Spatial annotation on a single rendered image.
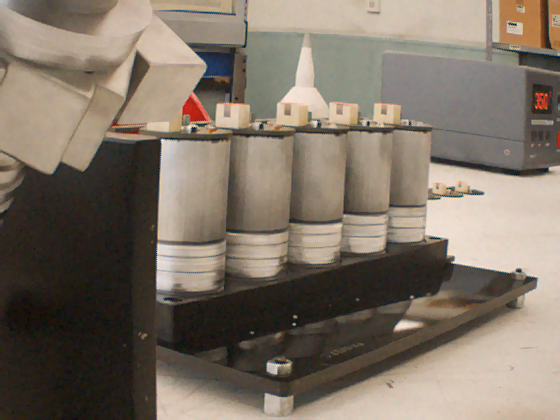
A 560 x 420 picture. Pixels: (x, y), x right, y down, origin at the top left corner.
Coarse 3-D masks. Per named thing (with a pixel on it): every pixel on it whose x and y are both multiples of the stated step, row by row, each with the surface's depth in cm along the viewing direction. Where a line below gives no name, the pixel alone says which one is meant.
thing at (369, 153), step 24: (360, 144) 32; (384, 144) 33; (360, 168) 33; (384, 168) 33; (360, 192) 33; (384, 192) 33; (360, 216) 33; (384, 216) 33; (360, 240) 33; (384, 240) 34
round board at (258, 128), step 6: (252, 126) 28; (258, 126) 28; (264, 126) 29; (270, 126) 29; (282, 126) 30; (234, 132) 28; (240, 132) 28; (246, 132) 28; (252, 132) 28; (258, 132) 28; (264, 132) 28; (270, 132) 28; (276, 132) 28; (282, 132) 28; (288, 132) 28; (294, 132) 29
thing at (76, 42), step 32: (0, 0) 5; (32, 0) 5; (64, 0) 5; (96, 0) 5; (128, 0) 6; (0, 32) 5; (32, 32) 5; (64, 32) 5; (96, 32) 5; (128, 32) 6; (64, 64) 5; (96, 64) 6; (0, 160) 6; (0, 192) 6; (0, 224) 7
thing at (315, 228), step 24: (312, 144) 30; (336, 144) 30; (312, 168) 30; (336, 168) 31; (312, 192) 30; (336, 192) 31; (312, 216) 31; (336, 216) 31; (288, 240) 31; (312, 240) 31; (336, 240) 31; (288, 264) 31; (312, 264) 31; (336, 264) 31
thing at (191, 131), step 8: (144, 128) 27; (184, 128) 26; (192, 128) 26; (200, 128) 28; (208, 128) 27; (216, 128) 27; (160, 136) 26; (168, 136) 26; (176, 136) 26; (184, 136) 26; (192, 136) 26; (200, 136) 26; (208, 136) 26; (216, 136) 26; (224, 136) 26
